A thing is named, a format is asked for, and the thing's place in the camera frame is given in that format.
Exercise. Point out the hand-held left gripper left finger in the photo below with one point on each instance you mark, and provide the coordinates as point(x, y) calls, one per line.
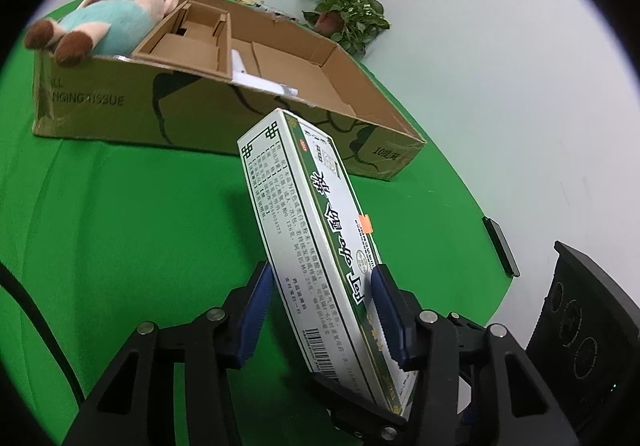
point(252, 321)

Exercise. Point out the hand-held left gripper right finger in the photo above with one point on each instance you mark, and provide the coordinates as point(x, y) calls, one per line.
point(387, 321)

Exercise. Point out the green and white medicine box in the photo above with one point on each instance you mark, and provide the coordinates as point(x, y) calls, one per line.
point(310, 206)

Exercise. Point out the cardboard box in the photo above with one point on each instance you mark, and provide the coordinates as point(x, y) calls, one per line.
point(125, 106)

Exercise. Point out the white tube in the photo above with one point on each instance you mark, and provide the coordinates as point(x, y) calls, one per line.
point(240, 71)

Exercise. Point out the pig plush toy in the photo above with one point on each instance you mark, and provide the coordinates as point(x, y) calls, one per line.
point(110, 21)

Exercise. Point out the black flat device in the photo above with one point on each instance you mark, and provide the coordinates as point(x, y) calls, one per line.
point(501, 246)

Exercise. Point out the small plant in brown pot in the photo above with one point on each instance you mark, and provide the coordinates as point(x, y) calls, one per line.
point(350, 6)

